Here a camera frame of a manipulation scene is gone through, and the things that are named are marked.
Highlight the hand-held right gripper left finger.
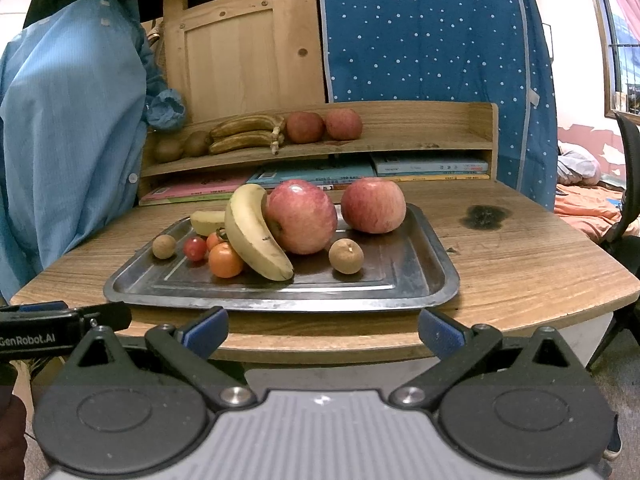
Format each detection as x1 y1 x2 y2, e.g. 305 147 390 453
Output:
52 306 257 411

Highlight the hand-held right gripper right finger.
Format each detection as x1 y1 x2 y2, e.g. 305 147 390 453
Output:
390 307 596 410

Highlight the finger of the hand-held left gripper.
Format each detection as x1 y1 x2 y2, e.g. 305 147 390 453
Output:
0 301 68 314
65 304 132 332

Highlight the metal tray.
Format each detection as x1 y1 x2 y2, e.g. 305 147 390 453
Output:
103 202 461 313

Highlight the red cherry tomato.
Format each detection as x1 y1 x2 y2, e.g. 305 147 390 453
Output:
183 236 208 262

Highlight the brown longan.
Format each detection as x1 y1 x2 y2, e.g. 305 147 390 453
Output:
328 238 364 275
152 234 177 260

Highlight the yellow banana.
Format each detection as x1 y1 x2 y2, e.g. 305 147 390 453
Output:
190 210 228 237
224 183 295 281

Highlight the green book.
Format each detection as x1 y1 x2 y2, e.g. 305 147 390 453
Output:
139 192 241 207

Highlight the pink book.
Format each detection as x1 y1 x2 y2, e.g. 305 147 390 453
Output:
139 175 261 202

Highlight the light blue book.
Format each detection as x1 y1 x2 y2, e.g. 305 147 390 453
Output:
371 152 490 177

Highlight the brown kiwi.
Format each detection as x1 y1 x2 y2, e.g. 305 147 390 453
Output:
152 139 184 163
182 131 211 157

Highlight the orange blanket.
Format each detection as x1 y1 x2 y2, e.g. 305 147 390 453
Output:
554 182 632 247

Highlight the overripe brown banana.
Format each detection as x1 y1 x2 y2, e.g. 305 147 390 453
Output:
209 114 287 142
207 130 286 156

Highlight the wooden desk shelf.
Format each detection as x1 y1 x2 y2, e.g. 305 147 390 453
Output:
137 101 500 206

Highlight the grey cloth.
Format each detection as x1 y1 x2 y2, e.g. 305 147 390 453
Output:
556 142 601 185

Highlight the dark red apple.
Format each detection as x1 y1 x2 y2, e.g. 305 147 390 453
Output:
325 108 363 141
286 111 326 144

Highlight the black office chair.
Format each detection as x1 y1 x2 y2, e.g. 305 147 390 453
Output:
585 110 640 371

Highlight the wooden panel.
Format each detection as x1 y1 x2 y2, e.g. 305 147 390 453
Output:
162 0 328 123

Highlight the blue dotted cloth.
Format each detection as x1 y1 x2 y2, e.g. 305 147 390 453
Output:
315 0 558 211

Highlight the window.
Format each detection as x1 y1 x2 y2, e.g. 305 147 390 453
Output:
582 0 640 116

